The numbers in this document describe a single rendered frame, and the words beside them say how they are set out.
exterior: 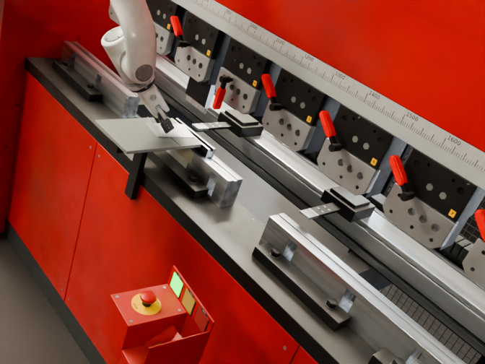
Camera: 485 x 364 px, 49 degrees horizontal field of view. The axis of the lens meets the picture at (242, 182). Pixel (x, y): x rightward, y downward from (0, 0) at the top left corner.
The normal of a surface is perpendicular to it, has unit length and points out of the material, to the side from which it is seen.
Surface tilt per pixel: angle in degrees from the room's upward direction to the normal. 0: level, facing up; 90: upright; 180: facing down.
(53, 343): 0
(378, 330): 90
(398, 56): 90
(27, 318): 0
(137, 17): 43
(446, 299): 90
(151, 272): 90
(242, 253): 0
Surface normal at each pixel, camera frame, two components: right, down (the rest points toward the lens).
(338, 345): 0.30, -0.84
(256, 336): -0.71, 0.12
